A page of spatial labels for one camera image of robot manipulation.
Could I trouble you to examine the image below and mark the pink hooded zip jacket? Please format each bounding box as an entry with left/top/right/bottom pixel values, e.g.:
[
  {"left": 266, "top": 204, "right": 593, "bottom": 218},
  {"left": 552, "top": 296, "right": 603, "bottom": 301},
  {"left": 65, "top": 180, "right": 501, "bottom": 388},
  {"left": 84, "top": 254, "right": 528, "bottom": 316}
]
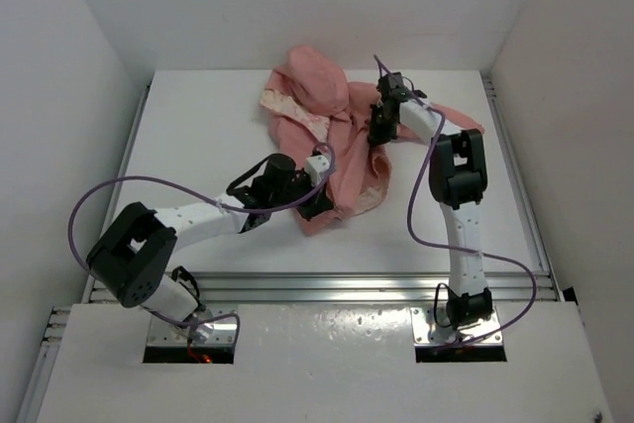
[{"left": 259, "top": 44, "right": 485, "bottom": 238}]

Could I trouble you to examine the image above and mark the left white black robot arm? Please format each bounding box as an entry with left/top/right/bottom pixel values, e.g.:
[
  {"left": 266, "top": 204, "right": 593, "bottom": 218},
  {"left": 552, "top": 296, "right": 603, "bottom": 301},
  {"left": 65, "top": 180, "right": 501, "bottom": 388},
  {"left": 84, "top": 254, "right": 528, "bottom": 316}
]
[{"left": 86, "top": 145, "right": 335, "bottom": 328}]

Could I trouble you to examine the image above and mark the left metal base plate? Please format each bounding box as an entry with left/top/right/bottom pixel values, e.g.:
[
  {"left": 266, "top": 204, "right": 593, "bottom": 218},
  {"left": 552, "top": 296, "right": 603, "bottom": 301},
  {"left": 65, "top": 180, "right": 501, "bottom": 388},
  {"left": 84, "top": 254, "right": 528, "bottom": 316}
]
[{"left": 147, "top": 308, "right": 239, "bottom": 348}]

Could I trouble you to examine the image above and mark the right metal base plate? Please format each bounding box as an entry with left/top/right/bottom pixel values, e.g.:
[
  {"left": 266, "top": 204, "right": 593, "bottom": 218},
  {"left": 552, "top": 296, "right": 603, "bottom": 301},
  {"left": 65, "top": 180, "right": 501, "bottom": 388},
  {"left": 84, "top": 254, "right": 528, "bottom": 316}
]
[{"left": 410, "top": 303, "right": 503, "bottom": 349}]

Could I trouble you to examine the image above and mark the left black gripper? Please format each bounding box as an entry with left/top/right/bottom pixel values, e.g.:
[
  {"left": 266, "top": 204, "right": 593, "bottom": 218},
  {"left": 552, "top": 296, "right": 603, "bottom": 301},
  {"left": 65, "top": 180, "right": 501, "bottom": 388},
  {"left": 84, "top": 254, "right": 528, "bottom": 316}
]
[{"left": 270, "top": 166, "right": 334, "bottom": 220}]

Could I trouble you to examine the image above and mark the right aluminium side rail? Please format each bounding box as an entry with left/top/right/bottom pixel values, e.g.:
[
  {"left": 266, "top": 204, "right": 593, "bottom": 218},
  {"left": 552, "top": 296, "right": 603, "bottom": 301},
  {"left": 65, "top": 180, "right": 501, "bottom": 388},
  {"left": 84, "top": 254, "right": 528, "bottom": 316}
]
[{"left": 482, "top": 77, "right": 564, "bottom": 301}]

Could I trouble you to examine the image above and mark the metal base plate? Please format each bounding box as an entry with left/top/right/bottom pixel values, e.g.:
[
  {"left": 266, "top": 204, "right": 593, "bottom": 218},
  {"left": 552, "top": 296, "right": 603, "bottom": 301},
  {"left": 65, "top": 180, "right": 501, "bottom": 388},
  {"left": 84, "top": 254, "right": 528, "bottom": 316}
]
[
  {"left": 147, "top": 308, "right": 239, "bottom": 348},
  {"left": 410, "top": 303, "right": 503, "bottom": 349}
]

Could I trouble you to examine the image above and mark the left aluminium side rail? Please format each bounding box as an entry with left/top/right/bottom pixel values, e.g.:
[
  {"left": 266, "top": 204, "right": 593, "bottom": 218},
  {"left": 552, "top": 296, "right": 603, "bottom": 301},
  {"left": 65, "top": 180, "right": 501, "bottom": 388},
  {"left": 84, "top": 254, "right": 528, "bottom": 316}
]
[{"left": 15, "top": 84, "right": 151, "bottom": 423}]

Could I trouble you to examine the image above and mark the aluminium front rail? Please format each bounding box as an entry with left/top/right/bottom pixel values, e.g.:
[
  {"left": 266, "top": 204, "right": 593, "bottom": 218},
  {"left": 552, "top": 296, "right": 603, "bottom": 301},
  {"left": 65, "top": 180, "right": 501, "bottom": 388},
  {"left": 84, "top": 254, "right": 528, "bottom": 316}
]
[{"left": 91, "top": 271, "right": 554, "bottom": 304}]

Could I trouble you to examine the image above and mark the aluminium side rail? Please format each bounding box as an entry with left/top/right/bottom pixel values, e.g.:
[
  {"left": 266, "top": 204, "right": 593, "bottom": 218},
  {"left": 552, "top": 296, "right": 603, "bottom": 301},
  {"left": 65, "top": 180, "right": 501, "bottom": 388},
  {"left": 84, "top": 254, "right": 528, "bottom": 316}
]
[
  {"left": 482, "top": 77, "right": 564, "bottom": 301},
  {"left": 15, "top": 84, "right": 151, "bottom": 423}
]

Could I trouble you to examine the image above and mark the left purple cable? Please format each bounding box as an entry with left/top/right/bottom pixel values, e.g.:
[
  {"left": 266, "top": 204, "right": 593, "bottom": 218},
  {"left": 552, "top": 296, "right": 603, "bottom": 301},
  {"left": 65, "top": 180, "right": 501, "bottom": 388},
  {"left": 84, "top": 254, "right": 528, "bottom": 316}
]
[{"left": 67, "top": 141, "right": 339, "bottom": 340}]

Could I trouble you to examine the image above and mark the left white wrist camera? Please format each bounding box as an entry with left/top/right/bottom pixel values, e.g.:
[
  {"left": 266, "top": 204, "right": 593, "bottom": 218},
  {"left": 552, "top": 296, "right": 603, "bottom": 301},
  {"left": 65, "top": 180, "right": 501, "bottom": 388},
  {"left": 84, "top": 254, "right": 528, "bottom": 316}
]
[{"left": 303, "top": 155, "right": 331, "bottom": 185}]

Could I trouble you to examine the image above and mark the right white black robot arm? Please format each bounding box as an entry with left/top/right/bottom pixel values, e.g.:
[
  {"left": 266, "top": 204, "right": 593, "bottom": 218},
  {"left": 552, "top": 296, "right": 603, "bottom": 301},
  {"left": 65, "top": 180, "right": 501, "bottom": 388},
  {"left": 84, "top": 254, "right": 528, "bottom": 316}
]
[{"left": 368, "top": 72, "right": 493, "bottom": 330}]

